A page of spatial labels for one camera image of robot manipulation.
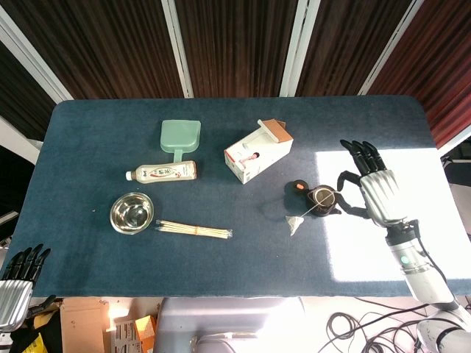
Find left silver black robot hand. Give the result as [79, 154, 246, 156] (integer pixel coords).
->
[0, 243, 57, 331]

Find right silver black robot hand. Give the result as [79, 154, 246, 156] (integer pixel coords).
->
[335, 139, 409, 227]

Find pyramid tea bag with string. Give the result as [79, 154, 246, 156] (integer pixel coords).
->
[284, 188, 339, 237]

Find dark cylinder with orange top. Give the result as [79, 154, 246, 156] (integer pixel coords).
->
[287, 179, 310, 196]

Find white drink bottle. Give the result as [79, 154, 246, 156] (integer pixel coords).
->
[124, 160, 198, 182]

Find brown cardboard box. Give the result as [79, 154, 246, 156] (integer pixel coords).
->
[60, 297, 112, 353]

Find printed cardboard box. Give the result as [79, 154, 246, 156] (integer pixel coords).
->
[105, 313, 160, 353]

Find white cardboard box red print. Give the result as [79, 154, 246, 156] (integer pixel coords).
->
[223, 118, 295, 185]

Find stainless steel bowl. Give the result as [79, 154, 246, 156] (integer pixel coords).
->
[110, 191, 155, 235]

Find blue table cloth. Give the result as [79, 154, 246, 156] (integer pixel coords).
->
[6, 96, 471, 299]

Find wrapped wooden chopsticks bundle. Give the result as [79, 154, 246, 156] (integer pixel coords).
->
[154, 218, 234, 242]

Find grey robot torso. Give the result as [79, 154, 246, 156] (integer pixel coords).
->
[153, 296, 307, 353]

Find pale green plastic scoop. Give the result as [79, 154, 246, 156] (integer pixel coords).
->
[160, 119, 203, 164]

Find dark brown curtain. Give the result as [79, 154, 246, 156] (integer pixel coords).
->
[0, 0, 471, 148]

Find black cable tangle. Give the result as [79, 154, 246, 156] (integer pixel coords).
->
[326, 304, 445, 353]

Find white partition post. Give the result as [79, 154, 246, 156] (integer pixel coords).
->
[160, 0, 195, 99]
[358, 0, 425, 97]
[279, 0, 314, 98]
[0, 14, 75, 108]

